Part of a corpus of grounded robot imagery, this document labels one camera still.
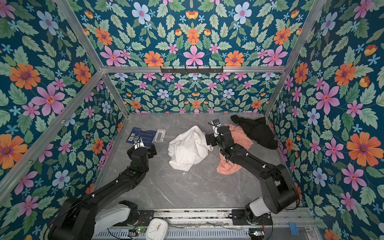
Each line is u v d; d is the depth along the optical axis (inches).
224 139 26.1
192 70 36.6
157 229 26.6
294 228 27.1
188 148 35.6
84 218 16.2
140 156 25.1
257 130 38.4
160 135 41.1
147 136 40.1
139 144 28.2
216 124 28.9
